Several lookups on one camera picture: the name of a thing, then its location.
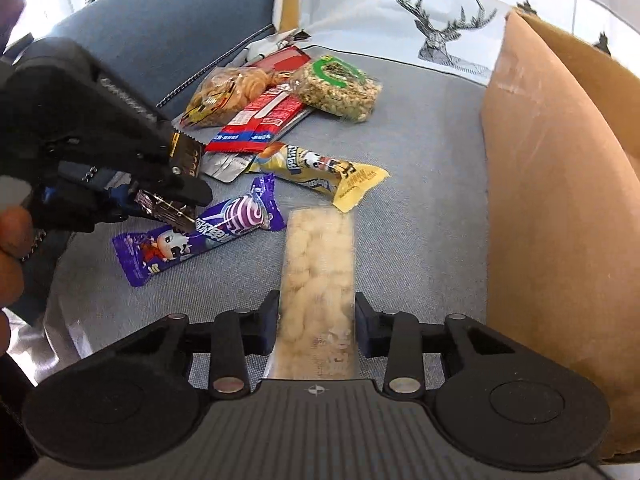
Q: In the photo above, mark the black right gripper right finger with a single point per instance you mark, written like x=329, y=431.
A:
x=397, y=338

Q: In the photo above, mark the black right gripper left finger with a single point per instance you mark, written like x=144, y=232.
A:
x=237, y=334

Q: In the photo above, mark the clear pale puffed snack pack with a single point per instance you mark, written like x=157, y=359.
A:
x=316, y=326

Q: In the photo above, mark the dark brown snack packet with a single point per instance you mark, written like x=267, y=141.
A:
x=175, y=202

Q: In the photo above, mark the silver foil snack packet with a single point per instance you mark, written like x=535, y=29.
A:
x=226, y=167

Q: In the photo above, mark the clear bag of crackers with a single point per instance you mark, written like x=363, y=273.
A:
x=225, y=91

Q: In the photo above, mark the red gold snack packet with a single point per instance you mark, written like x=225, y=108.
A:
x=288, y=59

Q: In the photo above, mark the person's left hand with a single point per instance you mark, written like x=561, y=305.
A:
x=16, y=241

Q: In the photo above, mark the purple lollipop candy packet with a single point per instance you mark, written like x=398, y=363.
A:
x=143, y=255

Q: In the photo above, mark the blue sofa cushion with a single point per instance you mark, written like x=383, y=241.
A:
x=162, y=48

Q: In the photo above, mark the yellow cartoon snack packet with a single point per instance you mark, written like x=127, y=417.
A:
x=344, y=181

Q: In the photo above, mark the red blue snack packet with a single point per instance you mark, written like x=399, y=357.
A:
x=256, y=125

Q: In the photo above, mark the brown cardboard box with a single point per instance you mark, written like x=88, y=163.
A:
x=561, y=126

